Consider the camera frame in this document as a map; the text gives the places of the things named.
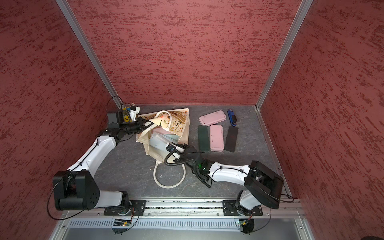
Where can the blue stapler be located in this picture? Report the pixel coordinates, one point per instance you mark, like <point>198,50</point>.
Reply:
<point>232,117</point>

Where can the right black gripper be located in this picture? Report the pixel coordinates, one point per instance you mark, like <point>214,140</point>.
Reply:
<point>185,146</point>

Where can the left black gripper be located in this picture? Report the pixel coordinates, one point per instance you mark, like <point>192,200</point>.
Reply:
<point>140,122</point>

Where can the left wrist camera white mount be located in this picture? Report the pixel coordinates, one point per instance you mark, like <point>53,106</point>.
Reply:
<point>133,112</point>

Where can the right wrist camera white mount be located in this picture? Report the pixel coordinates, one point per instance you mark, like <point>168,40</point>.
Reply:
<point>178,148</point>

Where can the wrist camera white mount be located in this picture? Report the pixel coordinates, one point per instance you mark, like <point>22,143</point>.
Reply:
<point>133,112</point>
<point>178,148</point>

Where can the cream floral canvas tote bag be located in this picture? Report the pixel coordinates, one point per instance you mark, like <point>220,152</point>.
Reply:
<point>175,121</point>

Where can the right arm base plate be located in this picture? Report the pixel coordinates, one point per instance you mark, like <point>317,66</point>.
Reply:
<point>237,208</point>

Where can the clear plastic pencil case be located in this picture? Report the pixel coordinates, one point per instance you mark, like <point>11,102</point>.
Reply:
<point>158,142</point>

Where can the green pencil case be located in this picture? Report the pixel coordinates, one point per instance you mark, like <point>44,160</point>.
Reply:
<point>203,138</point>

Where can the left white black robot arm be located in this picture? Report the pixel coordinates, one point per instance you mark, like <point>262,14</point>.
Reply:
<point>76,189</point>

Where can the dark grey pencil case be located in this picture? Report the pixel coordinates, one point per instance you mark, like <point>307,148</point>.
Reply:
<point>231,139</point>

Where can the aluminium front rail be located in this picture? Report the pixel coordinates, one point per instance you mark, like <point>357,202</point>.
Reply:
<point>208,208</point>

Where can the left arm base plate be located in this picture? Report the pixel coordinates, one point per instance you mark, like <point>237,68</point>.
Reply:
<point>134,208</point>

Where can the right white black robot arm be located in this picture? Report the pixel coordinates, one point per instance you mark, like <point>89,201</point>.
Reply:
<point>263,186</point>

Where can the pink pencil case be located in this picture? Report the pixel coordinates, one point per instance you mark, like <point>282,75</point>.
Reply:
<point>213,118</point>
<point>161,131</point>
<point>216,138</point>

